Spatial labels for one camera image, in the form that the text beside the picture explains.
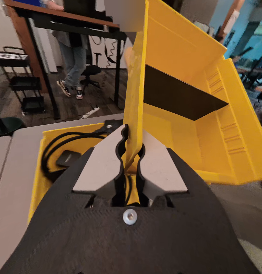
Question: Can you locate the brown standing desk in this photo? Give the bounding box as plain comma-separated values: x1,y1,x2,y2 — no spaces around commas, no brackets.
3,0,128,120

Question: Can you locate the yellow plastic storage bin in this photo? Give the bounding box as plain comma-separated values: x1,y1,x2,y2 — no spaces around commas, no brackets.
28,123,142,225
123,0,262,185

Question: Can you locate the white power strip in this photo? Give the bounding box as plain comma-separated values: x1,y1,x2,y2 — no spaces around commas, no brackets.
79,106,100,120

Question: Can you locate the black square adapter box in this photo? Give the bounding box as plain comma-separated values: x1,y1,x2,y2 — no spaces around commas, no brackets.
56,149,81,168

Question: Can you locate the black hdmi switch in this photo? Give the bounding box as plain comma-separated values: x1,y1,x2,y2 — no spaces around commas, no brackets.
98,119,124,135

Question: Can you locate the black utility cart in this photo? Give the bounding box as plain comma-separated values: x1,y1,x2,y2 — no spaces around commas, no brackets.
0,46,46,114

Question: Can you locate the black office chair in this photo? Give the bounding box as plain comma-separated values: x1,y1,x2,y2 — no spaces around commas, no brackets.
81,52,102,95

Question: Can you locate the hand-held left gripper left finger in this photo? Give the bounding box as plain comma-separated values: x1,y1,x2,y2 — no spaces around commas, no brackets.
72,124,129,207

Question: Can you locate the black bin divider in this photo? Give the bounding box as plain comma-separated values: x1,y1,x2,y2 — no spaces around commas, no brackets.
143,64,229,121

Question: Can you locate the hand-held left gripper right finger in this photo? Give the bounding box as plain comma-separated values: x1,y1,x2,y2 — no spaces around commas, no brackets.
136,129,188,207

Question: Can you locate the dark round stand base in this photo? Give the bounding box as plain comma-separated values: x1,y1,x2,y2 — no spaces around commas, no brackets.
0,109,24,138

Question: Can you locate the black HDMI switch box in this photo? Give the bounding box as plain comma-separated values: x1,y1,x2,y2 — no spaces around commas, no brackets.
41,131,133,206

